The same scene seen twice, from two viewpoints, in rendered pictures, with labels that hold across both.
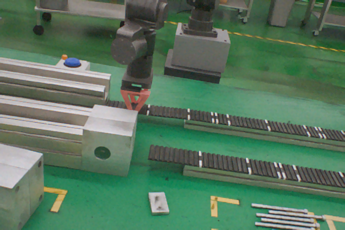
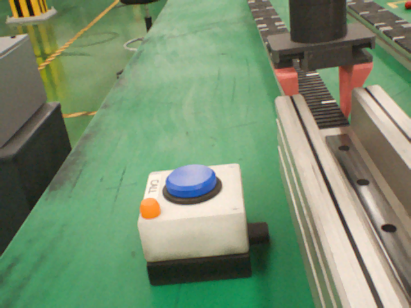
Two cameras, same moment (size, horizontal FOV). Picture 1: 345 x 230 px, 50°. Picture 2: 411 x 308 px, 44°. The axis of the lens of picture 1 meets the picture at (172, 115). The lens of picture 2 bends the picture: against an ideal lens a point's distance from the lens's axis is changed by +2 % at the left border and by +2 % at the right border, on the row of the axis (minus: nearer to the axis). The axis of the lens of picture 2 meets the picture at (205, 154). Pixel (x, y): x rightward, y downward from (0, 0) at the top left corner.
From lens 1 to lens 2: 1.10 m
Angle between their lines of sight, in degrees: 73
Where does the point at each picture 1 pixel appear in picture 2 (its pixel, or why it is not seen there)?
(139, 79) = (350, 29)
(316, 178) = (390, 17)
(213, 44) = (17, 51)
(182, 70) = (33, 136)
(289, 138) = not seen: hidden behind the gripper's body
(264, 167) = (400, 33)
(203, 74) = (49, 117)
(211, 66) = (34, 99)
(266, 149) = not seen: hidden behind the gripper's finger
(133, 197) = not seen: outside the picture
